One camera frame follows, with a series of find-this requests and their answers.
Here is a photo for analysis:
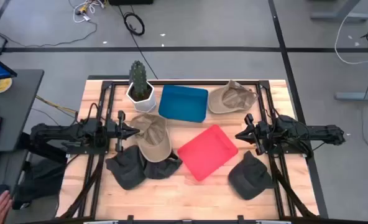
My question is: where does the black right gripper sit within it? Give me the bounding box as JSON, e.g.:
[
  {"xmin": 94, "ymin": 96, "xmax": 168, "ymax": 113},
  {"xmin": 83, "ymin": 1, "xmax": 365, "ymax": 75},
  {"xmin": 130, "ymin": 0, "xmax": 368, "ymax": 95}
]
[{"xmin": 235, "ymin": 113, "xmax": 274, "ymax": 156}]

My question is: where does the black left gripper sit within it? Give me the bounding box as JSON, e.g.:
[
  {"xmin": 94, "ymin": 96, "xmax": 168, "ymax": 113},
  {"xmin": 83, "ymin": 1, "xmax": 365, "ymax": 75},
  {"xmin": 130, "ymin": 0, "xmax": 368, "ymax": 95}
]
[{"xmin": 105, "ymin": 110, "xmax": 140, "ymax": 154}]

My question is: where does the beige baseball cap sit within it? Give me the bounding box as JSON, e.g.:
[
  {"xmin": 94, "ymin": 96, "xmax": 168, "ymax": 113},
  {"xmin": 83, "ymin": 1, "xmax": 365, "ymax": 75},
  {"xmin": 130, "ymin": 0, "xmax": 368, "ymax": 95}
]
[
  {"xmin": 129, "ymin": 113, "xmax": 173, "ymax": 164},
  {"xmin": 207, "ymin": 79, "xmax": 260, "ymax": 114}
]

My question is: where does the dark grey baseball cap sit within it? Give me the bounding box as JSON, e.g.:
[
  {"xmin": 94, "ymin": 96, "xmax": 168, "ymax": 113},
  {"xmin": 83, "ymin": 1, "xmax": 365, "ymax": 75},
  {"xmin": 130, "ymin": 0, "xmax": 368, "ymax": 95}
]
[
  {"xmin": 227, "ymin": 150, "xmax": 278, "ymax": 201},
  {"xmin": 105, "ymin": 144, "xmax": 148, "ymax": 191},
  {"xmin": 142, "ymin": 150, "xmax": 183, "ymax": 180}
]

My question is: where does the red plastic bin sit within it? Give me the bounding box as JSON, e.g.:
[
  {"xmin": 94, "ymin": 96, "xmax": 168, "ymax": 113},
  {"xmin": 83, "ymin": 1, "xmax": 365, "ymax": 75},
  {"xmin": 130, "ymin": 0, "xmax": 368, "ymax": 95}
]
[{"xmin": 177, "ymin": 124, "xmax": 239, "ymax": 182}]

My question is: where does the blue plastic bin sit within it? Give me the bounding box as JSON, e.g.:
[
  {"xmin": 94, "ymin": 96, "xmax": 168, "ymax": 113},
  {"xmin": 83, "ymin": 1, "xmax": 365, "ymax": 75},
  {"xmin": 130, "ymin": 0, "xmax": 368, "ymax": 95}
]
[{"xmin": 158, "ymin": 84, "xmax": 209, "ymax": 123}]

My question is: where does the white hexagonal plant pot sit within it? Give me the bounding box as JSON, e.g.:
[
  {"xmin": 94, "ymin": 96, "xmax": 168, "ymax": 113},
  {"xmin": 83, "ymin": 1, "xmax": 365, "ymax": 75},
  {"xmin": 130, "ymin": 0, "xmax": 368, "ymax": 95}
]
[{"xmin": 126, "ymin": 81, "xmax": 157, "ymax": 113}]

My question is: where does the black bag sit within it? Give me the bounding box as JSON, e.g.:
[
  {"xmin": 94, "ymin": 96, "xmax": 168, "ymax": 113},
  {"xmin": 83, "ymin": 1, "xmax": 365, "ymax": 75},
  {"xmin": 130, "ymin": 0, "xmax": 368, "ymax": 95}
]
[{"xmin": 12, "ymin": 157, "xmax": 67, "ymax": 210}]

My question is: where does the grey table foot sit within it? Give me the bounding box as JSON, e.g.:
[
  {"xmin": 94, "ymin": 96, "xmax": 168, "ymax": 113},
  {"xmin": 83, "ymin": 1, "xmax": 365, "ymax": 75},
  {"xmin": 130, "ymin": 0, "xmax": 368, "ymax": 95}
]
[
  {"xmin": 310, "ymin": 0, "xmax": 368, "ymax": 22},
  {"xmin": 333, "ymin": 84, "xmax": 368, "ymax": 102}
]

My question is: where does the dark grey desk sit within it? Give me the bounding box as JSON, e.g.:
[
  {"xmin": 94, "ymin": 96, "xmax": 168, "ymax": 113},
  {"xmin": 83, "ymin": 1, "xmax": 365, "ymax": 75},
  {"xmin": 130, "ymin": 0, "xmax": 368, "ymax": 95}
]
[{"xmin": 0, "ymin": 68, "xmax": 45, "ymax": 153}]

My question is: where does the black box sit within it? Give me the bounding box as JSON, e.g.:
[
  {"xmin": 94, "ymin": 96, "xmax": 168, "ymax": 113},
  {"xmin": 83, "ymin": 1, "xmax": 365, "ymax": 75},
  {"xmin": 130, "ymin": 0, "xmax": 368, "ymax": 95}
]
[{"xmin": 108, "ymin": 0, "xmax": 154, "ymax": 6}]

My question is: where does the black metal table frame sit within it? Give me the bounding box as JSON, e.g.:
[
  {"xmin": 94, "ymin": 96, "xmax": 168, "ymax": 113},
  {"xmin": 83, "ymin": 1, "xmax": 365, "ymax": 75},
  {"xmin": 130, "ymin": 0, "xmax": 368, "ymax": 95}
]
[{"xmin": 57, "ymin": 79, "xmax": 321, "ymax": 220}]

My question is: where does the yellow cable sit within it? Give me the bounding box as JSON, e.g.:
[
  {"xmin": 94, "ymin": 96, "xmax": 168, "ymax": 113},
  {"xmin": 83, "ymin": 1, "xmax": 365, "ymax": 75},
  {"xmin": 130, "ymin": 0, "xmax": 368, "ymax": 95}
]
[{"xmin": 35, "ymin": 95, "xmax": 78, "ymax": 114}]

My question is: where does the black coiled floor cable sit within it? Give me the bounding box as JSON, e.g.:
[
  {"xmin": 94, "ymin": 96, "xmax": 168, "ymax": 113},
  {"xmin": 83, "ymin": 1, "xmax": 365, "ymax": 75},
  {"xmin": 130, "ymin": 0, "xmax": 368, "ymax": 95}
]
[{"xmin": 117, "ymin": 5, "xmax": 159, "ymax": 80}]

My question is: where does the white floor cable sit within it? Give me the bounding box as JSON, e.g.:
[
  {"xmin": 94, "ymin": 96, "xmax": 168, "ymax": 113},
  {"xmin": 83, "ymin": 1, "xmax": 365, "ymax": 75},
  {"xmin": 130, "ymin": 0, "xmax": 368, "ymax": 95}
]
[{"xmin": 334, "ymin": 8, "xmax": 368, "ymax": 65}]

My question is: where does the white cable bundle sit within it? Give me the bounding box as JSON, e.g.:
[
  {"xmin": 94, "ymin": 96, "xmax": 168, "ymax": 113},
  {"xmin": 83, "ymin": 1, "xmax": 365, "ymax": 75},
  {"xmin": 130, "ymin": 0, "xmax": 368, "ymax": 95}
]
[{"xmin": 68, "ymin": 0, "xmax": 106, "ymax": 24}]

